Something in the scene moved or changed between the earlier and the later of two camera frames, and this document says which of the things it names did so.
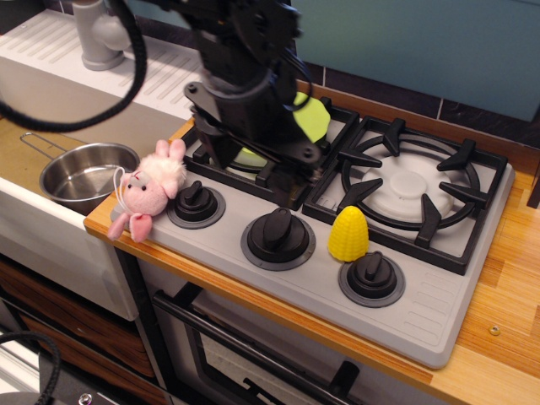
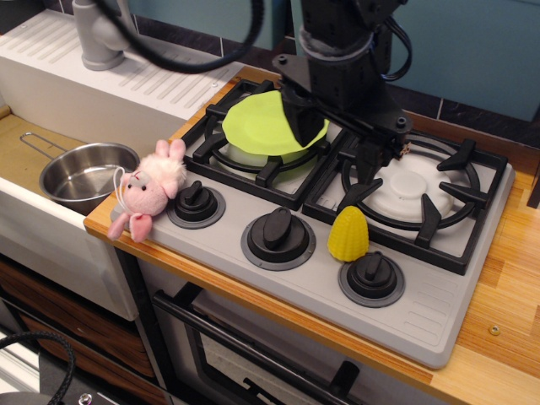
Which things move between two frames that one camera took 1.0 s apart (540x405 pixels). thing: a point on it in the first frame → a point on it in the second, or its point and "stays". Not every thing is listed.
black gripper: (258, 108) → (352, 93)
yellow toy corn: (348, 237) stays
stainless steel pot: (83, 175) stays
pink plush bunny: (148, 188) stays
